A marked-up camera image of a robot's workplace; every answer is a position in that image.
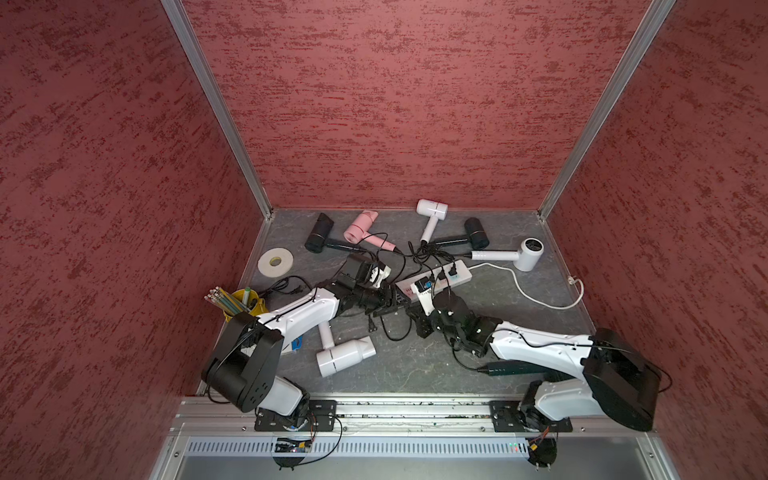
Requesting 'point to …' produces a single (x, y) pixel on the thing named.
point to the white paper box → (297, 344)
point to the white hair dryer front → (333, 358)
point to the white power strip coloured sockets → (439, 279)
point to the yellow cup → (250, 299)
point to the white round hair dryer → (528, 258)
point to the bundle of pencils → (226, 302)
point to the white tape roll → (275, 261)
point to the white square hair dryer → (434, 210)
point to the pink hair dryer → (359, 231)
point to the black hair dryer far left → (318, 237)
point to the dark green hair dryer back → (475, 236)
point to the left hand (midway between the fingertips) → (403, 310)
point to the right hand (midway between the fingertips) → (409, 316)
